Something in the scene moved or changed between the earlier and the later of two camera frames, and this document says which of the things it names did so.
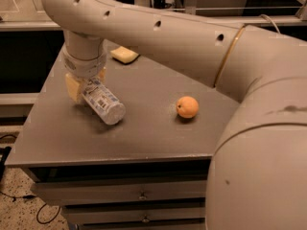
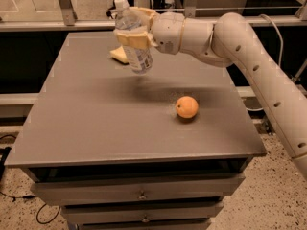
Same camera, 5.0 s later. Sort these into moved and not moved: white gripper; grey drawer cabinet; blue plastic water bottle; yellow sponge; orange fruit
Moved: blue plastic water bottle; white gripper
Not moved: yellow sponge; grey drawer cabinet; orange fruit
